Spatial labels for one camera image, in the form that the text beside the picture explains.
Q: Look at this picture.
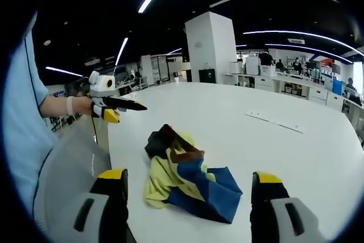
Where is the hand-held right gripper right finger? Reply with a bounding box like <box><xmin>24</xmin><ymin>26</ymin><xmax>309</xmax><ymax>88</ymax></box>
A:
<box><xmin>249</xmin><ymin>171</ymin><xmax>328</xmax><ymax>243</ymax></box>

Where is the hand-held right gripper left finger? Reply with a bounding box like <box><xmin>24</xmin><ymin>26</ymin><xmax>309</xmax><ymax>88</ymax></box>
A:
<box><xmin>72</xmin><ymin>168</ymin><xmax>130</xmax><ymax>243</ymax></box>

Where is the yellow blue brown garment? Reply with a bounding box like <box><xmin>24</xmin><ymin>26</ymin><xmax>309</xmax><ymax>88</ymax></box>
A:
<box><xmin>143</xmin><ymin>123</ymin><xmax>244</xmax><ymax>225</ymax></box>

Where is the white template strip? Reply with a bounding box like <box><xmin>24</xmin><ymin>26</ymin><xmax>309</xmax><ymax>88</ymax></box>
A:
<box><xmin>244</xmin><ymin>110</ymin><xmax>305</xmax><ymax>134</ymax></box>

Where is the person's left hand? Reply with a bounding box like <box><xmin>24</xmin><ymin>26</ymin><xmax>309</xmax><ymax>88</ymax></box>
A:
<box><xmin>73</xmin><ymin>96</ymin><xmax>94</xmax><ymax>117</ymax></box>

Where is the person in light blue shirt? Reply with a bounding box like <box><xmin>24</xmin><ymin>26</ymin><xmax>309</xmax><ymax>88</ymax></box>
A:
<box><xmin>2</xmin><ymin>11</ymin><xmax>59</xmax><ymax>212</ymax></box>

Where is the black cabinet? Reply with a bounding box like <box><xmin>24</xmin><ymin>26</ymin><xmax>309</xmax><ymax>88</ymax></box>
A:
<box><xmin>198</xmin><ymin>68</ymin><xmax>217</xmax><ymax>84</ymax></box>

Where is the white square pillar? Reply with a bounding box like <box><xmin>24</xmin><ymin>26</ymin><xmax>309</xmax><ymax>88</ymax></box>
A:
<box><xmin>184</xmin><ymin>11</ymin><xmax>238</xmax><ymax>84</ymax></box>

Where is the long white counter shelving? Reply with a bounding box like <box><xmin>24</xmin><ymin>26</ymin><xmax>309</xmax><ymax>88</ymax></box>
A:
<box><xmin>226</xmin><ymin>72</ymin><xmax>364</xmax><ymax>130</ymax></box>

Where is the white appliance box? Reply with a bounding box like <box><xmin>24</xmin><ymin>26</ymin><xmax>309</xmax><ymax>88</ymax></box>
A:
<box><xmin>245</xmin><ymin>56</ymin><xmax>262</xmax><ymax>76</ymax></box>

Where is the white storage bin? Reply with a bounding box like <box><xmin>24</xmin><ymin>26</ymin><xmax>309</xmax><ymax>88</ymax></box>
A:
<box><xmin>259</xmin><ymin>65</ymin><xmax>277</xmax><ymax>77</ymax></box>

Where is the blue storage bin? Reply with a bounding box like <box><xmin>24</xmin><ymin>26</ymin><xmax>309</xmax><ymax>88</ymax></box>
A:
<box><xmin>332</xmin><ymin>79</ymin><xmax>346</xmax><ymax>96</ymax></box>

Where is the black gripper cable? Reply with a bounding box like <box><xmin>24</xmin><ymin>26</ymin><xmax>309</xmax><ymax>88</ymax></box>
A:
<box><xmin>90</xmin><ymin>115</ymin><xmax>98</xmax><ymax>145</ymax></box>

